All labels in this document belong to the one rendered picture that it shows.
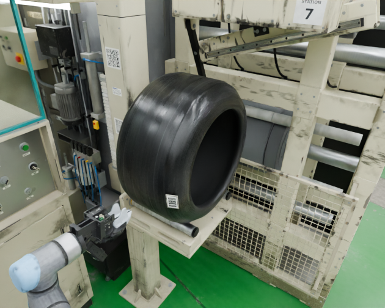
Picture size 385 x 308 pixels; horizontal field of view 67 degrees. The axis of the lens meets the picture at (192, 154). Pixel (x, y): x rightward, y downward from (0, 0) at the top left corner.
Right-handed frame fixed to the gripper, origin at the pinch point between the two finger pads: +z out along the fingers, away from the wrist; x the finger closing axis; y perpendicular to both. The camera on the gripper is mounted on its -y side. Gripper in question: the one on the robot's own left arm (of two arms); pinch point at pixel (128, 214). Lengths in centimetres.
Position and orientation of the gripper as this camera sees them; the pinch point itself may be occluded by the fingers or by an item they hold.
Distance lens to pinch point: 99.4
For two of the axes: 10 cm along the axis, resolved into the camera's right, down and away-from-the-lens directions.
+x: -8.3, -3.1, 4.7
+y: 0.9, -9.0, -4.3
